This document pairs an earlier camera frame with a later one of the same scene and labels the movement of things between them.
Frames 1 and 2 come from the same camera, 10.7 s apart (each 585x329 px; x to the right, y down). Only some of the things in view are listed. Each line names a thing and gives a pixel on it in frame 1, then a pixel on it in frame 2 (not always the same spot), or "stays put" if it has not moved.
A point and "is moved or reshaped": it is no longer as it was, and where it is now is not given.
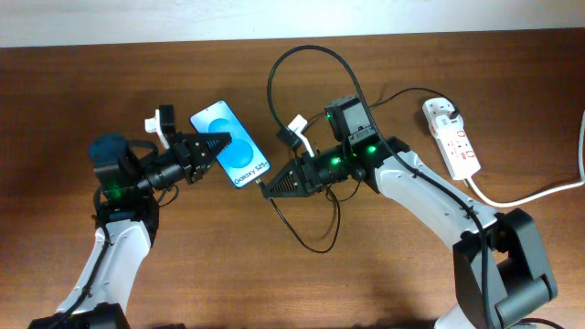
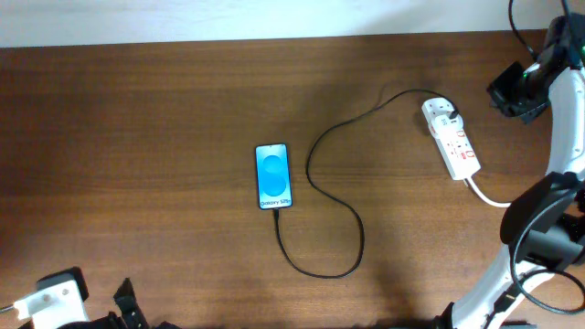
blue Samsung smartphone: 241,160 to 273,176
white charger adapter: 446,125 stays put
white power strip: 454,149 stays put
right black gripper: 306,164 to 495,93
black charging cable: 291,228 is moved or reshaped
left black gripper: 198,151 to 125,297
